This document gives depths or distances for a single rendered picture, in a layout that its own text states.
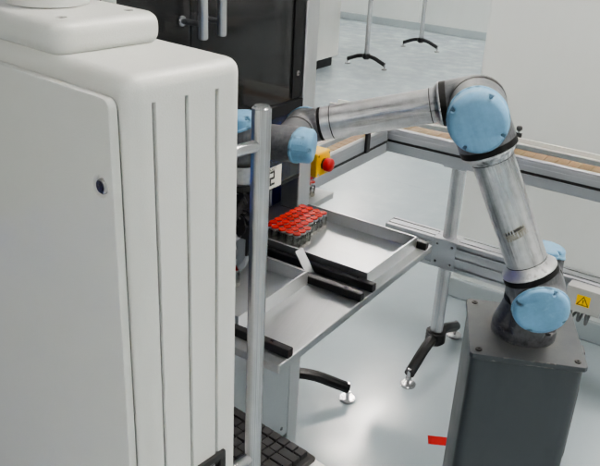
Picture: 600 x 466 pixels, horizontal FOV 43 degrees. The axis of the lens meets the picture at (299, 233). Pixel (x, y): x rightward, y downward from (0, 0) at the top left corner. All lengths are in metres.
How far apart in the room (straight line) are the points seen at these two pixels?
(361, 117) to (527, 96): 1.67
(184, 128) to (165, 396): 0.34
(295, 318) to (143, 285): 0.81
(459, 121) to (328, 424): 1.54
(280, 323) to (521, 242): 0.52
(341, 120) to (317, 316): 0.43
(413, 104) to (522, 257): 0.39
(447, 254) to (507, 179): 1.38
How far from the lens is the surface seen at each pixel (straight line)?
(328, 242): 1.99
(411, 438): 2.77
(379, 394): 2.95
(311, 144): 1.58
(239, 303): 1.70
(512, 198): 1.57
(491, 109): 1.49
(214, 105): 0.87
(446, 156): 2.76
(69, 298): 0.98
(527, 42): 3.24
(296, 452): 1.39
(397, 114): 1.66
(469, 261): 2.88
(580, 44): 3.18
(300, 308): 1.69
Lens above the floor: 1.73
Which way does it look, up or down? 25 degrees down
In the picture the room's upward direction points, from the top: 3 degrees clockwise
